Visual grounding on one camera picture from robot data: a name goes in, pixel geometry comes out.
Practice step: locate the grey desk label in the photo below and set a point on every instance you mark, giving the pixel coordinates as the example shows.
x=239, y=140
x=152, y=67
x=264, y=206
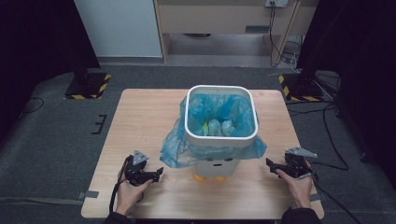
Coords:
x=257, y=29

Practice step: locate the white wall socket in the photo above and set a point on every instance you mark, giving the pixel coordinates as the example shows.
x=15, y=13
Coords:
x=277, y=3

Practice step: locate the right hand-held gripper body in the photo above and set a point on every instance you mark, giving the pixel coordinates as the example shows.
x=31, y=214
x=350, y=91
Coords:
x=295, y=165

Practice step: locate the black curtain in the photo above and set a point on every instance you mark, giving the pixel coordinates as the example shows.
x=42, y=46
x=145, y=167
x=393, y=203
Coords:
x=37, y=46
x=364, y=62

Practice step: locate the white trash bin with face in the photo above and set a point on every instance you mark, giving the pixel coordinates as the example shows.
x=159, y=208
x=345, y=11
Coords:
x=216, y=168

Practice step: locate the white cabinet panel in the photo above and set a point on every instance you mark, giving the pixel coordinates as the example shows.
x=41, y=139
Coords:
x=120, y=28

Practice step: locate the black striped stand base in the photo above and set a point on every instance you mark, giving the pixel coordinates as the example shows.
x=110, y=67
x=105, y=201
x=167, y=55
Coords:
x=300, y=90
x=90, y=87

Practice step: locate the light wooden desk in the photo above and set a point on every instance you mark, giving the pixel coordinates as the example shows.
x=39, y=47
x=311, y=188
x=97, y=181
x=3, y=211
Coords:
x=218, y=18

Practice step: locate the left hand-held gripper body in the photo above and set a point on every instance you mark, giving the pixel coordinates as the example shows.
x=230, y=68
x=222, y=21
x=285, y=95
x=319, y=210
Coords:
x=137, y=171

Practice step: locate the person's right hand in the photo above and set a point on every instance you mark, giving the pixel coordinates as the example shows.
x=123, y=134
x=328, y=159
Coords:
x=300, y=191

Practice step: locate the clear crumpled plastic wrapper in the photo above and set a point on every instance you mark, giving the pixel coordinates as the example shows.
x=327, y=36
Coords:
x=214, y=127
x=228, y=127

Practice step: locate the grey tape strip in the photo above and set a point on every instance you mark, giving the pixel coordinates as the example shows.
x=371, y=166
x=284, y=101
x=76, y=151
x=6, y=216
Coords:
x=315, y=197
x=88, y=194

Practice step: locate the person's left hand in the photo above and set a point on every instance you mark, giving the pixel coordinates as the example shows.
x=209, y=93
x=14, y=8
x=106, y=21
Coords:
x=129, y=197

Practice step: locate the blue plastic trash bag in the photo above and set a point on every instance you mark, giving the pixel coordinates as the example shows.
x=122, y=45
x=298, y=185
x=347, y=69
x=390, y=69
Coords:
x=177, y=152

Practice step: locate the green crumpled wrapper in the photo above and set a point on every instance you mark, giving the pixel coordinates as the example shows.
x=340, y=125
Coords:
x=205, y=128

